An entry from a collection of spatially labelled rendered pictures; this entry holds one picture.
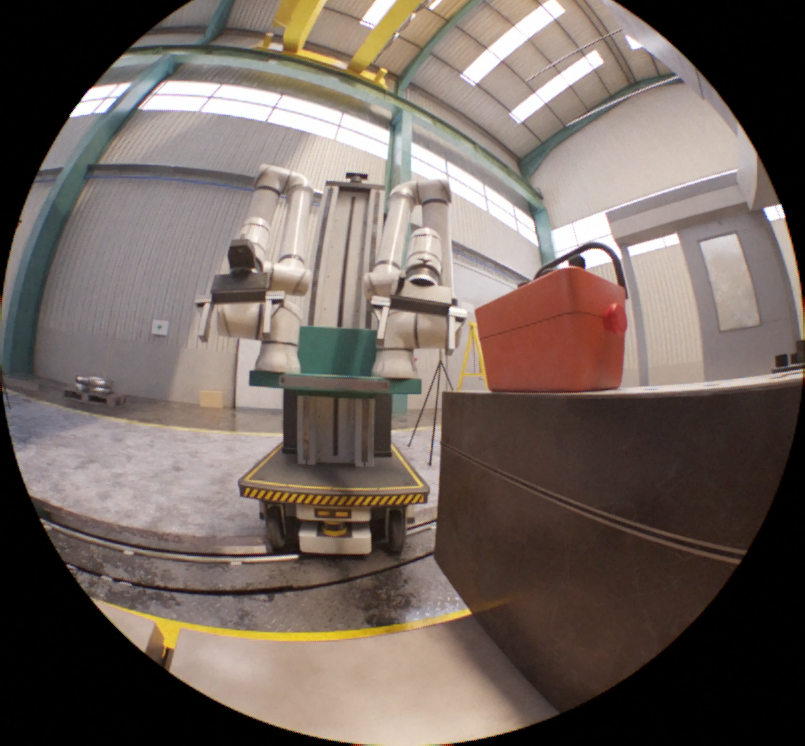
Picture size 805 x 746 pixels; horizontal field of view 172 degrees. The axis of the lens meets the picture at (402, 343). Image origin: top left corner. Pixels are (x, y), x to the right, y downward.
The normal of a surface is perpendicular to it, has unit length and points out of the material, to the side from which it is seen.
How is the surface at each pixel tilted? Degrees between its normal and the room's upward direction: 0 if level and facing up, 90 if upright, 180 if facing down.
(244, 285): 67
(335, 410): 90
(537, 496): 90
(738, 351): 90
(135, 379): 90
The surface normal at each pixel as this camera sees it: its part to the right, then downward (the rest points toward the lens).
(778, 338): -0.84, -0.11
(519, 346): -0.95, 0.05
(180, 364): 0.54, -0.11
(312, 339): 0.20, -0.15
